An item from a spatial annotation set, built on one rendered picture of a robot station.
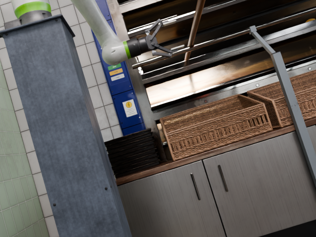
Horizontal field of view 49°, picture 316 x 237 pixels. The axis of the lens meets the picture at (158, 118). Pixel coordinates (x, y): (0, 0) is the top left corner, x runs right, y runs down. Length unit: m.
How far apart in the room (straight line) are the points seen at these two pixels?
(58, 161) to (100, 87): 1.29
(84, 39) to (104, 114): 0.54
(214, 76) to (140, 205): 1.04
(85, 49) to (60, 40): 1.26
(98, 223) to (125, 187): 0.66
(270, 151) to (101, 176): 0.98
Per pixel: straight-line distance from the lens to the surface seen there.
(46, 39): 1.25
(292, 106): 1.84
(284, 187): 1.88
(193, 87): 2.35
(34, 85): 1.22
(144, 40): 1.77
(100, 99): 2.40
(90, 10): 1.81
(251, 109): 1.89
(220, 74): 2.40
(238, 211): 1.85
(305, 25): 2.62
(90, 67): 2.45
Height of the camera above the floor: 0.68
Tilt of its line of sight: 4 degrees up
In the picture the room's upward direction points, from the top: 17 degrees counter-clockwise
